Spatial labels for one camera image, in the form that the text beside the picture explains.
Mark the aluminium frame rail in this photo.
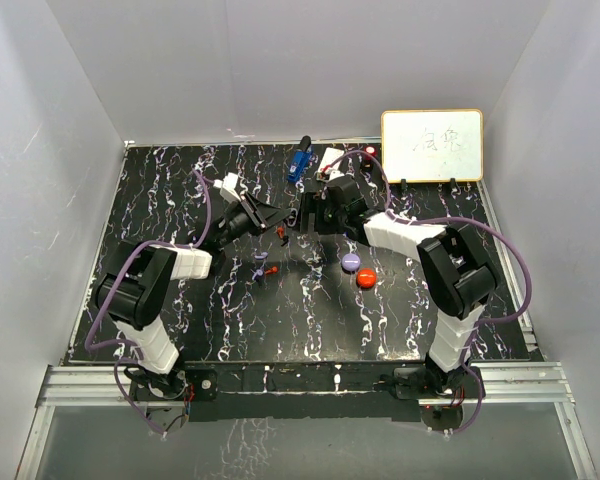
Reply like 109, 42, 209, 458
17, 361, 597, 479

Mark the purple cable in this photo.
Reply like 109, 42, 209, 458
322, 152, 534, 434
84, 168, 216, 436

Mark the white and green box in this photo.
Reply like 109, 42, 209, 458
316, 147, 344, 177

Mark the black earbud charging case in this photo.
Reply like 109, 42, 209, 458
286, 212, 298, 228

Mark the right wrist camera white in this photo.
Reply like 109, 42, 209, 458
316, 167, 344, 184

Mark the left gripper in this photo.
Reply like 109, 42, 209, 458
217, 193, 292, 249

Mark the white whiteboard with wooden frame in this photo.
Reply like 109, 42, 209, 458
381, 109, 484, 183

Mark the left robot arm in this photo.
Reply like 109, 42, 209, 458
92, 193, 298, 399

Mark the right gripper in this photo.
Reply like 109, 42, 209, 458
292, 193, 346, 236

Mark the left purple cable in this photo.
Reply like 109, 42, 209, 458
84, 168, 216, 436

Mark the red button device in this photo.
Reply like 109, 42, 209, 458
361, 145, 376, 170

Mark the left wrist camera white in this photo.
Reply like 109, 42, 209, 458
213, 173, 242, 203

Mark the blue stapler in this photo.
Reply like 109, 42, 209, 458
287, 135, 312, 183

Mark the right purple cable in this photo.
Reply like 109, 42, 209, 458
322, 152, 534, 434

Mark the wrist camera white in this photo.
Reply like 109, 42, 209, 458
316, 167, 344, 184
213, 173, 242, 203

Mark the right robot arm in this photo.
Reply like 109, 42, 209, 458
297, 176, 500, 397

